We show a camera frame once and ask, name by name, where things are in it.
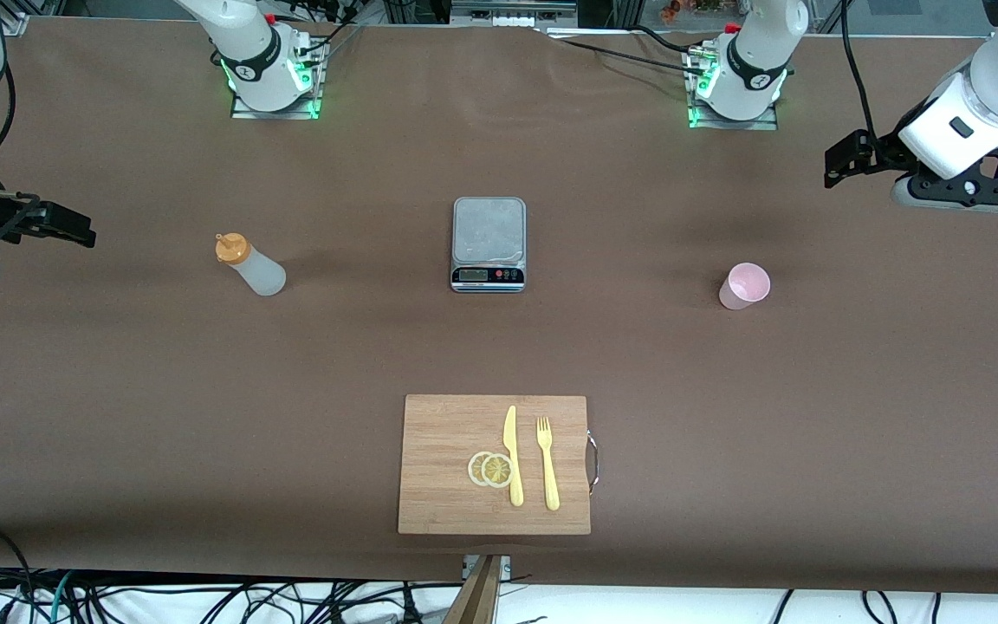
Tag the yellow plastic knife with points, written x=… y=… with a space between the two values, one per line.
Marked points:
x=514 y=472

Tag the wooden post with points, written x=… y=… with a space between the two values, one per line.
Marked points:
x=482 y=598

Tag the metal bracket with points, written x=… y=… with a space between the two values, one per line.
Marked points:
x=508 y=568

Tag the yellow plastic fork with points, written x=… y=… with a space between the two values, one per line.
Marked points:
x=549 y=477

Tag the lemon slice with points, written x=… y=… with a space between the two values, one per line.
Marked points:
x=473 y=468
x=497 y=470

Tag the white power strip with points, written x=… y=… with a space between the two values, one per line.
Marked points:
x=512 y=17

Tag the brown table cover sheet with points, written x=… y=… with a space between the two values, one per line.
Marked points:
x=204 y=390

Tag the translucent sauce bottle orange cap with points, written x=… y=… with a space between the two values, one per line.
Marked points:
x=261 y=276

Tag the pink plastic cup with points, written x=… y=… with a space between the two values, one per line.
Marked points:
x=742 y=290

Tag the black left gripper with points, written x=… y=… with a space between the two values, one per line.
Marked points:
x=884 y=152

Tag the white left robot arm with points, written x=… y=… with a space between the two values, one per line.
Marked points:
x=754 y=61

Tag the silver digital kitchen scale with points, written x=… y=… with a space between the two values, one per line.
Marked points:
x=489 y=230

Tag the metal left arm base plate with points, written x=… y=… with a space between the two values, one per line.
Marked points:
x=763 y=124

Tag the aluminium frame corner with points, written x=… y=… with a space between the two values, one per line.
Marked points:
x=14 y=22

